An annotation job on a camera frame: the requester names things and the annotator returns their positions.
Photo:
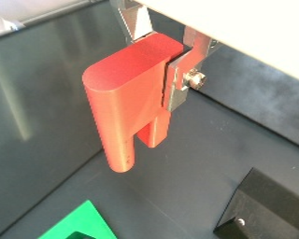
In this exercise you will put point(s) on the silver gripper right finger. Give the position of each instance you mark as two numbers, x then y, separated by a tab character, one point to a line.
182	73

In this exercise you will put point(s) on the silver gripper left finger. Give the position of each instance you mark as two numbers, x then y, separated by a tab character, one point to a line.
134	19

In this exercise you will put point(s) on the red square-circle object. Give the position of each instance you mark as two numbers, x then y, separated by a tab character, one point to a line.
125	89

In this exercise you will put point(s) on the black curved fixture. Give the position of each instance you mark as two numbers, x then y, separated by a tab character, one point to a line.
263	211

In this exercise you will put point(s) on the green foam shape-sorter base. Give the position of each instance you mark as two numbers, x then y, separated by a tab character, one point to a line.
82	224

